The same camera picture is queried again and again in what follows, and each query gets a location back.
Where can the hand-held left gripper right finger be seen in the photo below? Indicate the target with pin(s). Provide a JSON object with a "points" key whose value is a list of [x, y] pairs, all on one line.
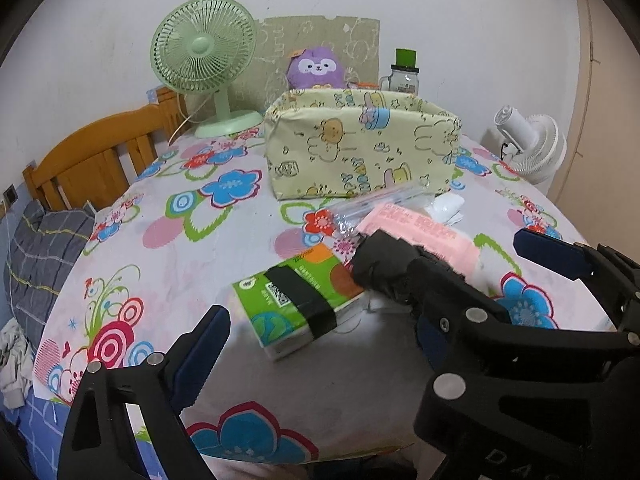
{"points": [[429, 342]]}

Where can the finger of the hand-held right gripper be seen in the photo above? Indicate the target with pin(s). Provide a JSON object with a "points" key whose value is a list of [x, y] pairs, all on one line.
{"points": [[465, 305], [550, 255]]}

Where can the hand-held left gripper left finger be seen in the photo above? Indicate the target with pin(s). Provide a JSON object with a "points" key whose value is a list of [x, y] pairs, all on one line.
{"points": [[200, 355]]}

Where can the pink soft packet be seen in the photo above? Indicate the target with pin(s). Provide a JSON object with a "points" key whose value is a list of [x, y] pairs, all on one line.
{"points": [[425, 230]]}

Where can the dark cloth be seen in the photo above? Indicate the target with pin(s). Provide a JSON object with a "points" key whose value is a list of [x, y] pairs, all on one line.
{"points": [[380, 265]]}

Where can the white plastic bag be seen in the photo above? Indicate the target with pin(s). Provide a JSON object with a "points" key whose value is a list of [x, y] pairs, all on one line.
{"points": [[445, 206]]}

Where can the clear plastic packet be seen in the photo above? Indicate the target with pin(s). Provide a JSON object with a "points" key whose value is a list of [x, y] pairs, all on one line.
{"points": [[360, 207]]}

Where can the yellow printed fabric storage box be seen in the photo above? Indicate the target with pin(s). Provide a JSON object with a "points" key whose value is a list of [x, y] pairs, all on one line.
{"points": [[350, 155]]}

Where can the floral tablecloth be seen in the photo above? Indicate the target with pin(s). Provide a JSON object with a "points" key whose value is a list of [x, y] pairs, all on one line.
{"points": [[150, 280]]}

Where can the white circulating fan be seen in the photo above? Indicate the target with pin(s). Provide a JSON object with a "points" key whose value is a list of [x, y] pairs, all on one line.
{"points": [[535, 145]]}

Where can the blue grid bedsheet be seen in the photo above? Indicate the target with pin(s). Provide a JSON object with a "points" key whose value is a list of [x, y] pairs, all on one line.
{"points": [[35, 425]]}

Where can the beige wooden cabinet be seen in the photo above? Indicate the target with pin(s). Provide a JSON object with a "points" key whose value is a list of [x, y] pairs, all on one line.
{"points": [[607, 85]]}

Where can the grey plaid pillow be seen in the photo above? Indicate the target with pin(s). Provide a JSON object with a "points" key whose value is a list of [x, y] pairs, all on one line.
{"points": [[45, 255]]}

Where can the white crumpled clothes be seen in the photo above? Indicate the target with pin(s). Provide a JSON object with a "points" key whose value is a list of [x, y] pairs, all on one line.
{"points": [[12, 365]]}

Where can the wooden headboard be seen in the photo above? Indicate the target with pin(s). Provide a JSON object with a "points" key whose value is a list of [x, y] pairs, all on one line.
{"points": [[95, 155]]}

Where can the glass jar green lid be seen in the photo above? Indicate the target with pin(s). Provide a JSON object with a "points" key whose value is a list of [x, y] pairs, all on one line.
{"points": [[402, 77]]}

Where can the purple plush toy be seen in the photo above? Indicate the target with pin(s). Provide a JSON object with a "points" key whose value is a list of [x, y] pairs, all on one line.
{"points": [[315, 67]]}

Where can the beige printed board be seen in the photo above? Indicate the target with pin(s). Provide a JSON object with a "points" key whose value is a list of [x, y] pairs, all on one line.
{"points": [[320, 35]]}

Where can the green desk fan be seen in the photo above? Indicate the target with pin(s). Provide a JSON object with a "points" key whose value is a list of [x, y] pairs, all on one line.
{"points": [[200, 45]]}

